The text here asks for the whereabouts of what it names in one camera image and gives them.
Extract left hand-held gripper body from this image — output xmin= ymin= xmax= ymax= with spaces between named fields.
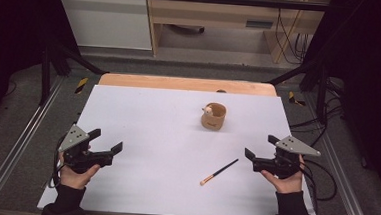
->
xmin=56 ymin=123 xmax=117 ymax=177

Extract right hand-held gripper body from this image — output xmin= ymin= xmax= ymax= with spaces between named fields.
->
xmin=250 ymin=132 xmax=323 ymax=183

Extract black makeup brush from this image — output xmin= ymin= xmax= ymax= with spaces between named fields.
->
xmin=199 ymin=155 xmax=240 ymax=190

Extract brown wooden cup with figurine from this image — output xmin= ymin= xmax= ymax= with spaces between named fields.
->
xmin=199 ymin=101 xmax=229 ymax=133

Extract person's right hand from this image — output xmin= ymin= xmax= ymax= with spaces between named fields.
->
xmin=258 ymin=151 xmax=307 ymax=196

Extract person's left hand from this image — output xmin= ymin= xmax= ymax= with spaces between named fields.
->
xmin=56 ymin=151 xmax=102 ymax=192

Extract white board sheet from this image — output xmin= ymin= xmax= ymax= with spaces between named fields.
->
xmin=36 ymin=81 xmax=327 ymax=215

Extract yellow black tape strip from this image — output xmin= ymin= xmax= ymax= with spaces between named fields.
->
xmin=74 ymin=76 xmax=90 ymax=96
xmin=287 ymin=89 xmax=308 ymax=108

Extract black metal stand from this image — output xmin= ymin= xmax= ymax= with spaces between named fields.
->
xmin=260 ymin=53 xmax=334 ymax=124
xmin=37 ymin=39 xmax=112 ymax=110

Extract wooden table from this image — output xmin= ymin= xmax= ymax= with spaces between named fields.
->
xmin=98 ymin=72 xmax=279 ymax=98

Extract white cabinet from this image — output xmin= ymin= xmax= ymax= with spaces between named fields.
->
xmin=49 ymin=0 xmax=156 ymax=51

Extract black curtain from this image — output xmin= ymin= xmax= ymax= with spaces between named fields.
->
xmin=0 ymin=0 xmax=84 ymax=141
xmin=292 ymin=0 xmax=381 ymax=208

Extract black curved object under desk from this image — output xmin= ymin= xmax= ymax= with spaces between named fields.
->
xmin=165 ymin=23 xmax=206 ymax=35

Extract light wooden desk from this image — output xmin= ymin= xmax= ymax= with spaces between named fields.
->
xmin=141 ymin=0 xmax=332 ymax=68

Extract left hand-held gripper black cable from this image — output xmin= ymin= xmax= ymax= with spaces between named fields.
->
xmin=46 ymin=134 xmax=69 ymax=190

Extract hand-held gripper black cable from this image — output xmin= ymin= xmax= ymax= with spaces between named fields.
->
xmin=46 ymin=134 xmax=69 ymax=190
xmin=296 ymin=157 xmax=341 ymax=203

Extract right hand-held gripper black cable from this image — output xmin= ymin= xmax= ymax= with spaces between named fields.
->
xmin=296 ymin=157 xmax=341 ymax=203

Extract aluminium floor rail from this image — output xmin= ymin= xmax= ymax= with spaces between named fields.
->
xmin=0 ymin=71 xmax=65 ymax=215
xmin=295 ymin=92 xmax=381 ymax=215

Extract black floor cables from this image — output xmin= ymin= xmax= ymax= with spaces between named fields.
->
xmin=287 ymin=75 xmax=349 ymax=150

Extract black hanging cables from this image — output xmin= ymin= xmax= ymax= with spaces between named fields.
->
xmin=270 ymin=0 xmax=315 ymax=67

